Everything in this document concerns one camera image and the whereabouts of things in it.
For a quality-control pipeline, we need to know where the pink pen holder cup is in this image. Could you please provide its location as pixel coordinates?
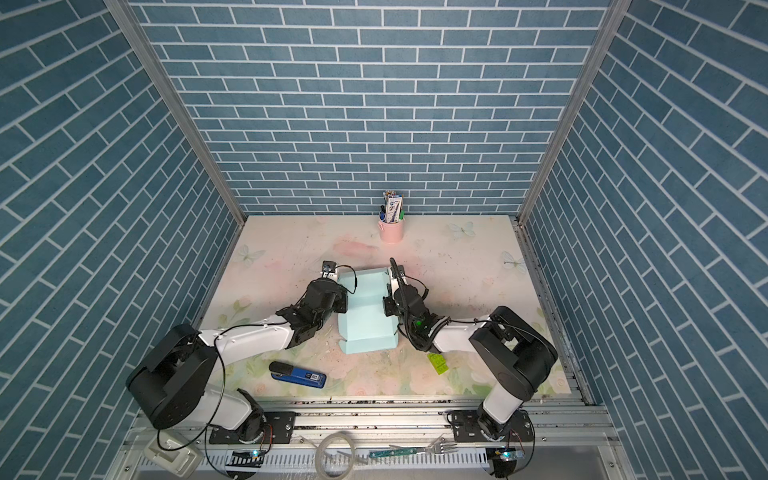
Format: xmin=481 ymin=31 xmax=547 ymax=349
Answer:
xmin=378 ymin=220 xmax=405 ymax=244

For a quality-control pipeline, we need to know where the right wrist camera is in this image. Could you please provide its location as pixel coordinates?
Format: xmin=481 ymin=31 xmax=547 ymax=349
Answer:
xmin=388 ymin=258 xmax=406 ymax=293

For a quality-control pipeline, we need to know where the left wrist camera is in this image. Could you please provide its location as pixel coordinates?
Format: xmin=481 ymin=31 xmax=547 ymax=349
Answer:
xmin=321 ymin=260 xmax=338 ymax=281

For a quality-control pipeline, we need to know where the white plastic holder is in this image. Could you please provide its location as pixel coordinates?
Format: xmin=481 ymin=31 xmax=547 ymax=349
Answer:
xmin=143 ymin=432 xmax=203 ymax=479

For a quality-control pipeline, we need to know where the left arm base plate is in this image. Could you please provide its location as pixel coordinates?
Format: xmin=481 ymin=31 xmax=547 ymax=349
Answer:
xmin=209 ymin=412 xmax=297 ymax=445

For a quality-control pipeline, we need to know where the green plastic block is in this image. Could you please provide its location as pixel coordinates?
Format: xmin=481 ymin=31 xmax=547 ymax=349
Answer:
xmin=427 ymin=353 xmax=449 ymax=375

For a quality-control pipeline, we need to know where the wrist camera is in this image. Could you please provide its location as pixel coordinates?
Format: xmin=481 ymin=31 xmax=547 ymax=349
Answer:
xmin=321 ymin=260 xmax=338 ymax=281
xmin=388 ymin=258 xmax=406 ymax=293

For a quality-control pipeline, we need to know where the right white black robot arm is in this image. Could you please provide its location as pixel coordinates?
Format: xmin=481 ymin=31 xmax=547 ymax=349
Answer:
xmin=383 ymin=284 xmax=558 ymax=440

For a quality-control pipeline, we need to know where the green handled tool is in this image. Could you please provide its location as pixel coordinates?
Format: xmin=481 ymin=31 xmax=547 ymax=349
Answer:
xmin=369 ymin=447 xmax=421 ymax=459

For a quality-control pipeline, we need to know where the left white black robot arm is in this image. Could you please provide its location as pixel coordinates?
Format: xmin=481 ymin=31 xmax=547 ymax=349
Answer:
xmin=126 ymin=276 xmax=351 ymax=443

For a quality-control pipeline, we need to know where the blue black stapler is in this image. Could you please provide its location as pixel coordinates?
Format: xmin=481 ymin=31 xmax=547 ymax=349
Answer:
xmin=269 ymin=361 xmax=327 ymax=389

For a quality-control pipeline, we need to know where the aluminium frame rail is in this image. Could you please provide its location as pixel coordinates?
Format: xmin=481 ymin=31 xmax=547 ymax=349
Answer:
xmin=108 ymin=398 xmax=634 ymax=479

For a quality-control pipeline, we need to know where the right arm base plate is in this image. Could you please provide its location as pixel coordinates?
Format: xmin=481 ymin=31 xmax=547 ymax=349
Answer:
xmin=445 ymin=408 xmax=535 ymax=443

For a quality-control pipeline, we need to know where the metal fork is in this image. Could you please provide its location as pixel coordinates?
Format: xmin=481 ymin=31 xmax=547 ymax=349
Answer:
xmin=390 ymin=436 xmax=458 ymax=456

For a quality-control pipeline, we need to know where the coiled white cable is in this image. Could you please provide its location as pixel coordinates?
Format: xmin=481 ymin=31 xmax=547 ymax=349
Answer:
xmin=314 ymin=430 xmax=360 ymax=480

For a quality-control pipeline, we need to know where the light blue paper box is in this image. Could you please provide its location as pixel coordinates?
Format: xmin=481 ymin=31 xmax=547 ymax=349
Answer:
xmin=338 ymin=268 xmax=399 ymax=355

